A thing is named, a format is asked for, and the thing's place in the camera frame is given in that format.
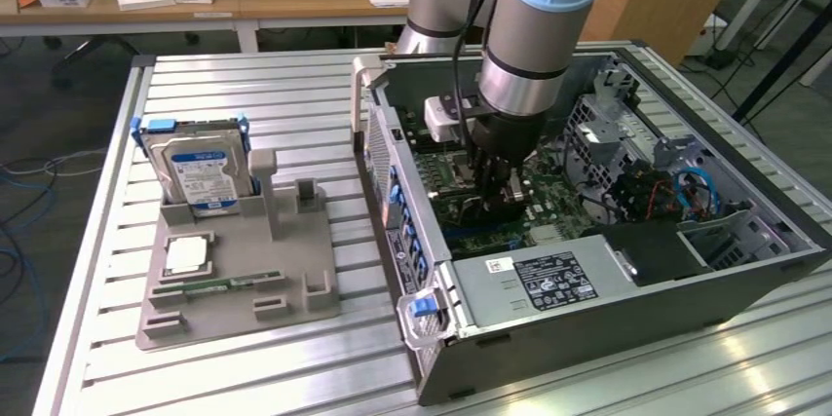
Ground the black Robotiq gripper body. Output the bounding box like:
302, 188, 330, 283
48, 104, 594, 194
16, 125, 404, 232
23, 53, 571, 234
468, 112, 547, 168

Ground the green expansion card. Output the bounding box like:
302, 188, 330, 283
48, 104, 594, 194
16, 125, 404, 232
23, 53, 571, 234
454, 194, 527, 231

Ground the CPU socket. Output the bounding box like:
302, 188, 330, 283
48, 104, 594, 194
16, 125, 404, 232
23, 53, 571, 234
447, 148, 480, 191

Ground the installed dark RAM stick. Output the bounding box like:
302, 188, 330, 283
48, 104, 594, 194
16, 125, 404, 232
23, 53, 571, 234
440, 189, 476, 210

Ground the green motherboard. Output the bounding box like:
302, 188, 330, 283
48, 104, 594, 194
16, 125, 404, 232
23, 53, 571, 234
399, 108, 598, 261

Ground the silver metal drive cage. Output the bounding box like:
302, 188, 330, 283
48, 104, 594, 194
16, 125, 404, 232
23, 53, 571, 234
562, 92, 647, 193

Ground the grey power supply with label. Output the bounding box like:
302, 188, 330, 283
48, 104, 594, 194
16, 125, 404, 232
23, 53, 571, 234
451, 235, 643, 329

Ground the black plastic shroud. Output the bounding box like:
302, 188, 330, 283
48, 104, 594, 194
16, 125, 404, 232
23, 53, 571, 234
600, 220, 714, 288

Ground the open dark grey PC case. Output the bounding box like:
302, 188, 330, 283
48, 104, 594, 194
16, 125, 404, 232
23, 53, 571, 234
350, 40, 832, 407

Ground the white box with red dot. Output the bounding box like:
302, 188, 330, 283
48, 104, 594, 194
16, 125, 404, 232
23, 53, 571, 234
688, 14, 734, 59

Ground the silver disk bay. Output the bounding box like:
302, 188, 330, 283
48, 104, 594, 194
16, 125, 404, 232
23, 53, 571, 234
675, 208, 799, 274

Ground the grey plastic parts rack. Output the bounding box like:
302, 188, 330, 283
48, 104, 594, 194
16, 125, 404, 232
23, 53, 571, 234
134, 147, 343, 353

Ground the hard disk in blue caddy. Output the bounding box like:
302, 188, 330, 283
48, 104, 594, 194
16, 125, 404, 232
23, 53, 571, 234
130, 113, 254, 218

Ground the black slanted stand pole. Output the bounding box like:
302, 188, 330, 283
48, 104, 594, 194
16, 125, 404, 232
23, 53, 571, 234
731, 0, 832, 125

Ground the green RAM stick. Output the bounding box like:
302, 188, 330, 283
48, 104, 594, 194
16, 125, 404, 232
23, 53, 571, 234
183, 273, 283, 296

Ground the silver CPU chip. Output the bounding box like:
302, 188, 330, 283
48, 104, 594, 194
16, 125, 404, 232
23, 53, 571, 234
163, 238, 211, 274

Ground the white table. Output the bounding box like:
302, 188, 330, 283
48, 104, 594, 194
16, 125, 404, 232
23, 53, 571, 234
714, 0, 832, 89

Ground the black office chair base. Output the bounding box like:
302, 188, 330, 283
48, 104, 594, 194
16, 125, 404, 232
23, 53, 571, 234
48, 35, 142, 91

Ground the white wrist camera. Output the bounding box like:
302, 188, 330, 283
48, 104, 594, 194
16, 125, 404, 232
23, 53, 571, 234
423, 95, 482, 143

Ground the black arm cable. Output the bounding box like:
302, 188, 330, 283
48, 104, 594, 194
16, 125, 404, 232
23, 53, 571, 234
451, 0, 499, 164

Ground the black and red wire bundle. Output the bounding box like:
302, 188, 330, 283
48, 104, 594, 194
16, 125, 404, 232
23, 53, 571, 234
614, 170, 684, 222

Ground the blue wire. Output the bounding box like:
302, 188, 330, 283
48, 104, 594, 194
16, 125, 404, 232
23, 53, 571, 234
672, 167, 720, 217

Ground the white floor cable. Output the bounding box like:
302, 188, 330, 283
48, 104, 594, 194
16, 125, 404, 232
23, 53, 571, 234
0, 147, 106, 178

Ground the blue floor cable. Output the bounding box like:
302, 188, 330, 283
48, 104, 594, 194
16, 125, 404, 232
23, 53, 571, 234
0, 162, 62, 363

